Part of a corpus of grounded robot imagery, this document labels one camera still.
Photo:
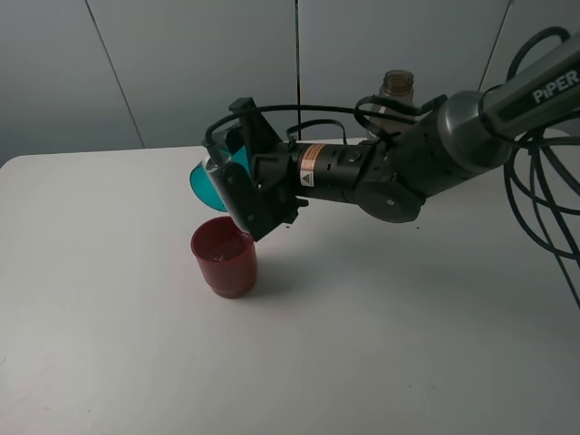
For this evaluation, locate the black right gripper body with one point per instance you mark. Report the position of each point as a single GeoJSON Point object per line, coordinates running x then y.
{"type": "Point", "coordinates": [287, 174]}

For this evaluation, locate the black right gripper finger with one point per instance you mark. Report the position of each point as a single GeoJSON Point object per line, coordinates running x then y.
{"type": "Point", "coordinates": [258, 134]}
{"type": "Point", "coordinates": [256, 211]}

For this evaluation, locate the teal transparent plastic cup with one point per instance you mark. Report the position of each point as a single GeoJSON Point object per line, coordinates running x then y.
{"type": "Point", "coordinates": [203, 185]}

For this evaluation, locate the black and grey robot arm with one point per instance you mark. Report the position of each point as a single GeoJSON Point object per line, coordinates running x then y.
{"type": "Point", "coordinates": [416, 152]}

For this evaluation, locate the red plastic cup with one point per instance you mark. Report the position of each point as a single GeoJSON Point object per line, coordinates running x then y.
{"type": "Point", "coordinates": [226, 257]}

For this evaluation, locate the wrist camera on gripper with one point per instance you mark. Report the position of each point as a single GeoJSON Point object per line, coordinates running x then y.
{"type": "Point", "coordinates": [220, 149]}

